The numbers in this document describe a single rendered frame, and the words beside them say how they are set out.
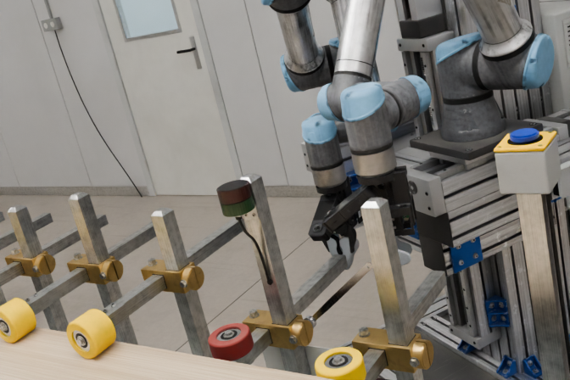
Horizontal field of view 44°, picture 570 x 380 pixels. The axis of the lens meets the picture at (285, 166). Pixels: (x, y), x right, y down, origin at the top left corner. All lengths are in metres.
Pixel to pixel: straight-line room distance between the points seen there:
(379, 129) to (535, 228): 0.31
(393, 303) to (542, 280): 0.26
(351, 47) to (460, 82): 0.37
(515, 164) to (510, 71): 0.58
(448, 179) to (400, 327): 0.49
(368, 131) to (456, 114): 0.52
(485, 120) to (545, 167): 0.68
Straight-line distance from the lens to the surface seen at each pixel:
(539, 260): 1.11
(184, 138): 5.18
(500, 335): 2.26
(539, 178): 1.04
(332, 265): 1.62
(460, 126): 1.70
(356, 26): 1.40
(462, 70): 1.66
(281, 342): 1.43
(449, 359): 2.42
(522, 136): 1.04
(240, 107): 4.75
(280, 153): 4.68
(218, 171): 5.08
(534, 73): 1.59
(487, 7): 1.52
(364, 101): 1.20
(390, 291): 1.24
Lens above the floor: 1.54
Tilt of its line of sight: 16 degrees down
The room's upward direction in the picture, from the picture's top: 13 degrees counter-clockwise
